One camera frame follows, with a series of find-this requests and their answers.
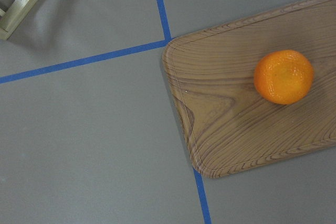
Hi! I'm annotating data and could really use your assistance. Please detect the orange fruit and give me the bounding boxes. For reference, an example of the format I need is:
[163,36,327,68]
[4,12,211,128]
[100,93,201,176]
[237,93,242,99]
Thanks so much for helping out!
[254,50,314,105]

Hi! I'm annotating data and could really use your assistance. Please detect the wooden grain tray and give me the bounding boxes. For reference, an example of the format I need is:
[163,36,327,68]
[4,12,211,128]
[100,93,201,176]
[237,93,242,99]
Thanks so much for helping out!
[162,0,335,178]

